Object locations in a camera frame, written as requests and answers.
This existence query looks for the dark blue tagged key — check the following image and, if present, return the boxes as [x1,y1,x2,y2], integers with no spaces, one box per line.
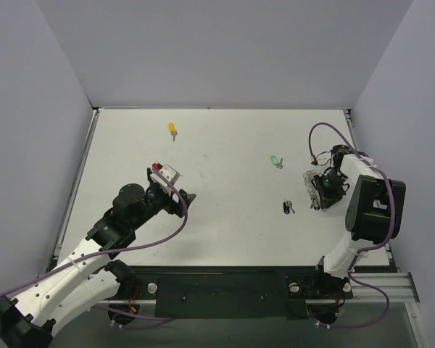
[283,199,296,215]

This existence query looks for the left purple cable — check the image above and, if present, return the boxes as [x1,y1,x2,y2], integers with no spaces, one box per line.
[0,170,189,330]

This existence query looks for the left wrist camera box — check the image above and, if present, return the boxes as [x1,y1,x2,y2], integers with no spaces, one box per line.
[147,163,181,196]

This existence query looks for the chain of metal keyrings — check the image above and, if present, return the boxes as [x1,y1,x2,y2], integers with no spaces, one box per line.
[302,169,323,211]

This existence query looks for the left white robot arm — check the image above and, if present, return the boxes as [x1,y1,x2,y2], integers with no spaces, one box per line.
[0,183,196,347]

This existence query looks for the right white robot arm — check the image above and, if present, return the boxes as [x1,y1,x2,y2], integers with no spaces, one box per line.
[305,145,407,297]

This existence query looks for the green tagged key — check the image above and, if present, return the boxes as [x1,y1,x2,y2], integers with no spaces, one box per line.
[270,155,283,169]

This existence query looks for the yellow tagged key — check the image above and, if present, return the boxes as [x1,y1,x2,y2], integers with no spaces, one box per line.
[168,123,178,141]

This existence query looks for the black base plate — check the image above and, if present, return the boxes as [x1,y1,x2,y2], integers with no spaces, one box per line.
[104,266,355,322]

